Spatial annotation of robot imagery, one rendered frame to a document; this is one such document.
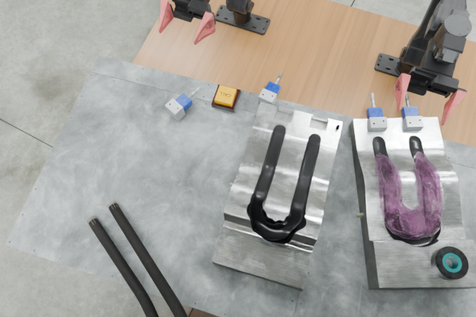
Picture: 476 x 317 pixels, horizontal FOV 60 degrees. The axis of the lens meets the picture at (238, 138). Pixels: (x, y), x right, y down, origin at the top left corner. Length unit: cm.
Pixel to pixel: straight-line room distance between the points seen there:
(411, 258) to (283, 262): 33
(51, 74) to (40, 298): 123
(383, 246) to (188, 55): 89
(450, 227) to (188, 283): 75
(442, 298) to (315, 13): 102
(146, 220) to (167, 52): 60
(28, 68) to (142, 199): 161
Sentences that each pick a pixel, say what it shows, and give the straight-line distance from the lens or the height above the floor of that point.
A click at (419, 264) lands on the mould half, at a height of 91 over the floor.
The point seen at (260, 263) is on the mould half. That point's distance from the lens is 119.
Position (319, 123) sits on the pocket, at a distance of 131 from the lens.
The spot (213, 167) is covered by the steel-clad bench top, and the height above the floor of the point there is 80.
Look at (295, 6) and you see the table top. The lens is 163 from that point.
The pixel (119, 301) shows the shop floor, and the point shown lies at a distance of 214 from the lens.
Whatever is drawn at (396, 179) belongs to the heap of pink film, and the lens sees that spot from 124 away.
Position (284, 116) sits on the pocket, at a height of 86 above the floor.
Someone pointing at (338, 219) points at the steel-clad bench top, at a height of 80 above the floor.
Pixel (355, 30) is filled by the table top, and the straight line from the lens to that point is 159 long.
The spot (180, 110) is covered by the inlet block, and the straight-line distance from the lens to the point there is 136.
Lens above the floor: 204
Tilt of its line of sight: 68 degrees down
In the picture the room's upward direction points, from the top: 7 degrees counter-clockwise
